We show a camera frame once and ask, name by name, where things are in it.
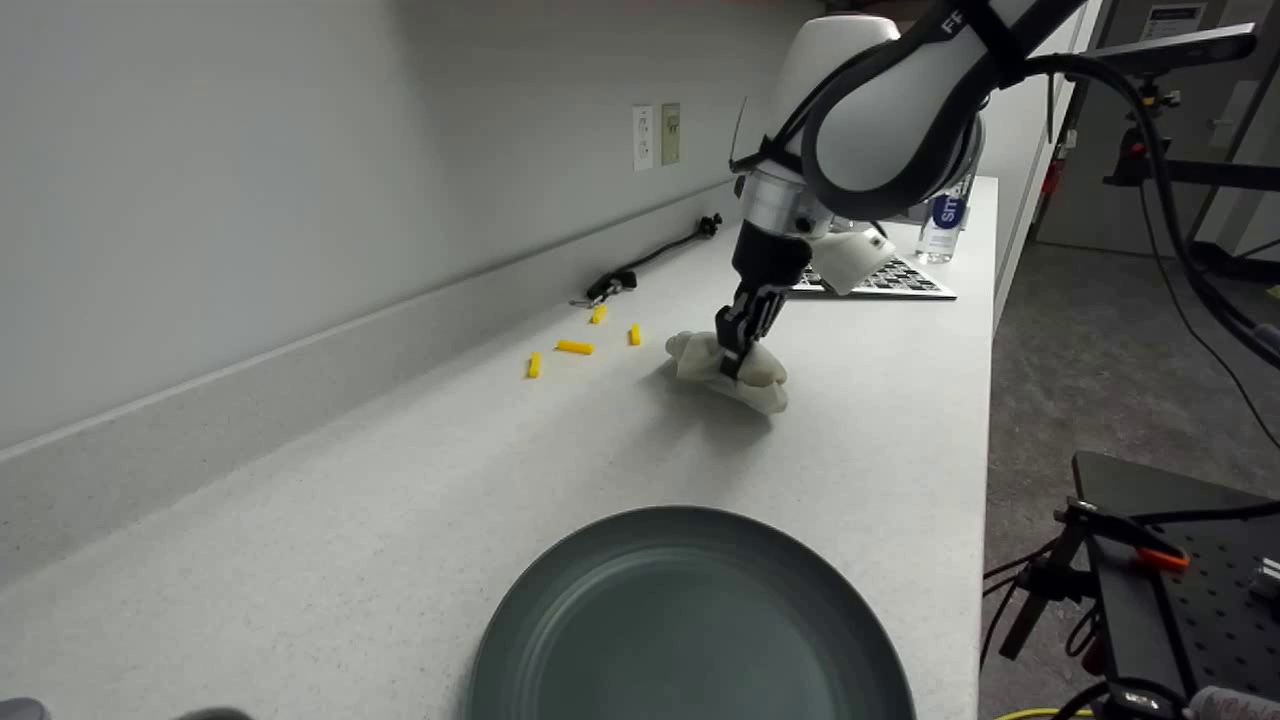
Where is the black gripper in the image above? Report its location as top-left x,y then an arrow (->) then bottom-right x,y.
711,220 -> 807,379

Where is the cream cloth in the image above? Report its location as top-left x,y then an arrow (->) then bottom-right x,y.
661,328 -> 791,415

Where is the dark green round plate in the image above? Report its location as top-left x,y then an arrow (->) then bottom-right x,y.
464,500 -> 922,720

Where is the black optical breadboard table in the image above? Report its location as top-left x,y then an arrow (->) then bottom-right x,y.
1069,448 -> 1280,706

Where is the grey padded object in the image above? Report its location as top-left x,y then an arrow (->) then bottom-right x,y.
1184,683 -> 1280,720

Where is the black power cord with plug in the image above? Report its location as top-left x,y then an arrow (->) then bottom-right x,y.
579,213 -> 728,304

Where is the wall power outlet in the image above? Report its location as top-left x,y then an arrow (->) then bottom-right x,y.
656,101 -> 689,167

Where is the white wall outlet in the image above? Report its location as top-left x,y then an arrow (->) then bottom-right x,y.
629,101 -> 661,177

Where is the black cable bundle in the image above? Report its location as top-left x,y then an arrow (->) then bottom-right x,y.
979,523 -> 1114,674

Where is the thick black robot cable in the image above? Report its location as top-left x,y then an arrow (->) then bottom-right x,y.
1013,52 -> 1280,373

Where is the black clamp orange handle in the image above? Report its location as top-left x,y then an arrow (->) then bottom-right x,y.
1055,497 -> 1196,576

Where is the yellow floor cable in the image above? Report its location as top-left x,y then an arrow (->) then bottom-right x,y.
994,699 -> 1098,720

